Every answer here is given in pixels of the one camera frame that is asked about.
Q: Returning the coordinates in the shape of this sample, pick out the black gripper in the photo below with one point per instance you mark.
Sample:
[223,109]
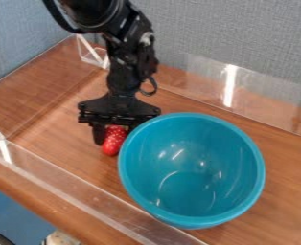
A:
[115,110]

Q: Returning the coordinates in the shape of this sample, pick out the clear acrylic back barrier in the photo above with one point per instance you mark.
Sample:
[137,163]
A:
[241,91]

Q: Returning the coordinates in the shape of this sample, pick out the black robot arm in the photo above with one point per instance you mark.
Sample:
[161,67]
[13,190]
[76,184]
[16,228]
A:
[119,21]

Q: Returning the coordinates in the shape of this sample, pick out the clear acrylic corner bracket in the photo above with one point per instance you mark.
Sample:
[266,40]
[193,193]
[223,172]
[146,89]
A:
[91,55]

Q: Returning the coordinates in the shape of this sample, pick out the clear acrylic front barrier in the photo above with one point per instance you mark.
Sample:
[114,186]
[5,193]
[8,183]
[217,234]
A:
[79,207]

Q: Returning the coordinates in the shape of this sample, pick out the clear acrylic barrier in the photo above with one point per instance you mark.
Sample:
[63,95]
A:
[79,207]
[241,91]

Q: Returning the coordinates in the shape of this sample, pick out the blue plastic bowl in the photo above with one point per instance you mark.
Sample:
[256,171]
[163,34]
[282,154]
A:
[193,169]

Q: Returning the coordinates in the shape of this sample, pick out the red toy strawberry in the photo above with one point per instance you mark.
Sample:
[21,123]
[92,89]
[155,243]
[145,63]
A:
[115,137]

